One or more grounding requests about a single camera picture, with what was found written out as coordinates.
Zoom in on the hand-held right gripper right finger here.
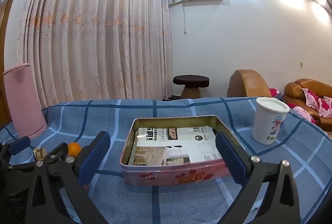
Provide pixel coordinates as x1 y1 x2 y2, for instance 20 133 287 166
215 132 301 224

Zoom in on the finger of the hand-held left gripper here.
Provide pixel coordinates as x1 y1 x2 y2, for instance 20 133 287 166
43 143 69 165
0 136 31 166

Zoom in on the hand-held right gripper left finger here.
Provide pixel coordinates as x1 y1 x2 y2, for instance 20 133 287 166
24 131 111 224

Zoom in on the small orange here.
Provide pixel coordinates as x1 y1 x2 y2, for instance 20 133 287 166
67 143 82 157

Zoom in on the brown cracked fruit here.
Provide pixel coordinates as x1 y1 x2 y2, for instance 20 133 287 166
32 147 48 161

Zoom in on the pink tin box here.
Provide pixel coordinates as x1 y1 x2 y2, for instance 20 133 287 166
120 114 245 186

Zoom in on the printed paper leaflet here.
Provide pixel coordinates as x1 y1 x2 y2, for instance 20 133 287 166
128 127 223 166

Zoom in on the pink trash bin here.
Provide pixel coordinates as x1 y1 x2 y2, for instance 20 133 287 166
3 63 47 140

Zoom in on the white cartoon print cup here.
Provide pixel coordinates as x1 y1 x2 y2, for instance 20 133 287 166
252 97 290 145

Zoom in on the blue plaid blanket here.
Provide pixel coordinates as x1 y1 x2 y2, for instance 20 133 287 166
0 98 332 224

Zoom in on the pink floral blanket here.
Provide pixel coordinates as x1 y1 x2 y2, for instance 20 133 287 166
268 88 317 124

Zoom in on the dark round stool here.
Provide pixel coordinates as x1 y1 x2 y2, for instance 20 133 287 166
173 75 210 99

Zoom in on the brown leather sofa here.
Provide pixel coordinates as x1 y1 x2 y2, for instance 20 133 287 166
282 78 332 132

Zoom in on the pink floral pillow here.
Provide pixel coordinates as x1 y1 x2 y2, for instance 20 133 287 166
318 96 332 118
302 88 322 110

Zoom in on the pink floral curtain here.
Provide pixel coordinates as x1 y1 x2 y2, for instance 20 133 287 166
16 0 173 110

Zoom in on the wooden door frame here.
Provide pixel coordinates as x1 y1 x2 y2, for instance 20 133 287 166
0 0 21 123

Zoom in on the air conditioner cable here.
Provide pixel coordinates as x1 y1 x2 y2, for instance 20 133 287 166
183 2 188 35

